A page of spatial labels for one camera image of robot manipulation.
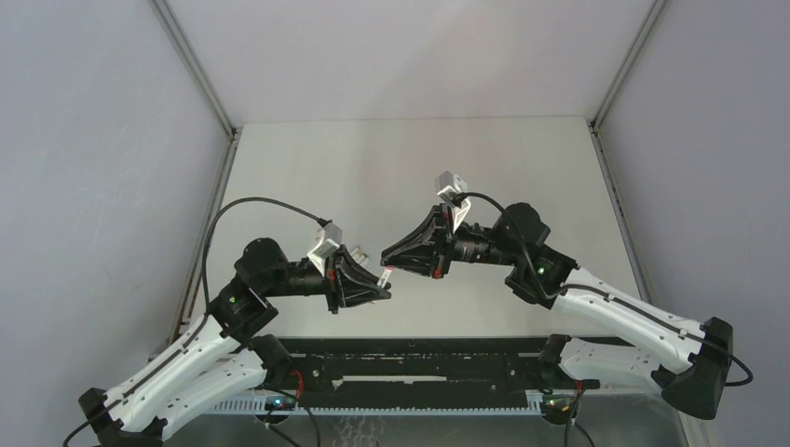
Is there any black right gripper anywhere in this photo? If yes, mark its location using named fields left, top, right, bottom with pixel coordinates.
left=380, top=207, right=516, bottom=283

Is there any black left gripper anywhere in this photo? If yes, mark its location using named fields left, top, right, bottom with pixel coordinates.
left=262, top=242, right=390, bottom=312

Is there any white pink marker pen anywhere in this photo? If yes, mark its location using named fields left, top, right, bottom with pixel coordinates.
left=377, top=266, right=393, bottom=290

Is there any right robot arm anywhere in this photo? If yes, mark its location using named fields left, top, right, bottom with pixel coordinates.
left=381, top=202, right=734, bottom=420

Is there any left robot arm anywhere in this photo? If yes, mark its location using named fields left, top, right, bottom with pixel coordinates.
left=78, top=238, right=391, bottom=446

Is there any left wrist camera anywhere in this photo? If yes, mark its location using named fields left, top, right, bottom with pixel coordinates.
left=306, top=222, right=343, bottom=277

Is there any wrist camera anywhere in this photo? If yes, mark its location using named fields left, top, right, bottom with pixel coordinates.
left=435, top=170, right=471, bottom=232
left=306, top=222, right=343, bottom=277

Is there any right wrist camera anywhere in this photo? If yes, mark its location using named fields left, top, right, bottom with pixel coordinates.
left=435, top=170, right=471, bottom=232

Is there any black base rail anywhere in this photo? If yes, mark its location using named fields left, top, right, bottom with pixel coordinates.
left=267, top=337, right=578, bottom=407

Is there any white slotted cable duct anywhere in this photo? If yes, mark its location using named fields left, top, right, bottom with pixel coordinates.
left=206, top=393, right=545, bottom=416

